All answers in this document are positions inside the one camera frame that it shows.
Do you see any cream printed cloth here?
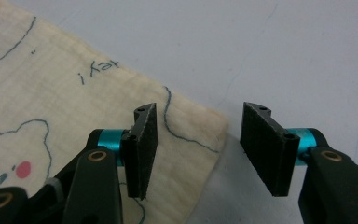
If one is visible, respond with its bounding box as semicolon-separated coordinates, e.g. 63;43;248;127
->
0;0;230;224

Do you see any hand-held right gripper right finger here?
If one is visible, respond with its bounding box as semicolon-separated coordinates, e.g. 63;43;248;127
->
239;101;319;198

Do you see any white grid mat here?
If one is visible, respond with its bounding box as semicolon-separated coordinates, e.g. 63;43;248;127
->
7;0;358;224

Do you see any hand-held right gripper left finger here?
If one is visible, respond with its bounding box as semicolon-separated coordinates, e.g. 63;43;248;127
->
96;102;159;201

